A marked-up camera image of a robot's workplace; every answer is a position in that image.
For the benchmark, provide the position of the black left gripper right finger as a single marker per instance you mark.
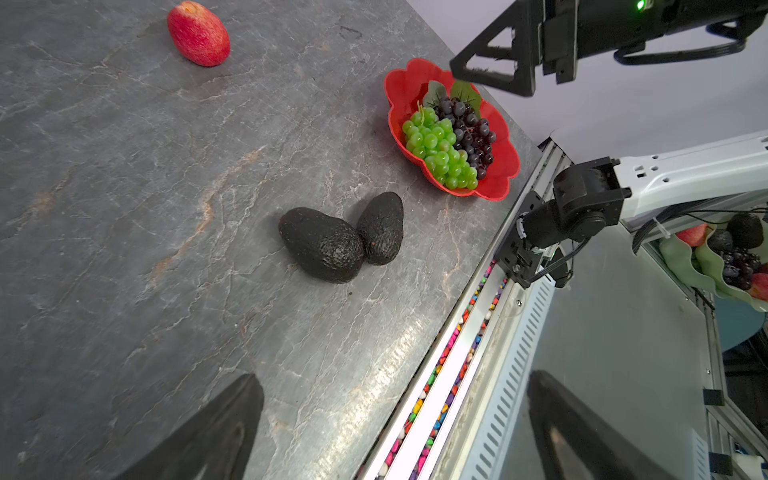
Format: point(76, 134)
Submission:
point(559, 419)

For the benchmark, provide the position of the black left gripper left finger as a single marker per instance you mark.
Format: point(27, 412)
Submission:
point(215, 443)

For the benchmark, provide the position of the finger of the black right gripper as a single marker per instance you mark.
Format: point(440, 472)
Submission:
point(514, 36)

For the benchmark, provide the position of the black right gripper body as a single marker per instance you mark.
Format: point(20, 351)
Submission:
point(573, 30)

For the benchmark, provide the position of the dark purple fake grapes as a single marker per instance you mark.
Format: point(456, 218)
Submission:
point(460, 104)

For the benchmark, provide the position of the green fake grapes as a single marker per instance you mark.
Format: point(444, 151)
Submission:
point(431, 138)

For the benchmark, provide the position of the dark fake avocado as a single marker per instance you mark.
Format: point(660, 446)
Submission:
point(381, 228)
point(325, 247)

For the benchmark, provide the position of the red fake apple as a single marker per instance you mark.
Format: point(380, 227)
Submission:
point(198, 34)

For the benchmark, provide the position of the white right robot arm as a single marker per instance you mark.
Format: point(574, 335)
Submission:
point(591, 196)

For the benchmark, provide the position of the red flower-shaped fruit bowl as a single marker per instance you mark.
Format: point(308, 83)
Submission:
point(407, 88)

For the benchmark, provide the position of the green fruit bowl outside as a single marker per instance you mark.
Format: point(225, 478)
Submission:
point(727, 258)

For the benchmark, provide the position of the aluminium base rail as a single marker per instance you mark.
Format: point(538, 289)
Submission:
point(411, 444)

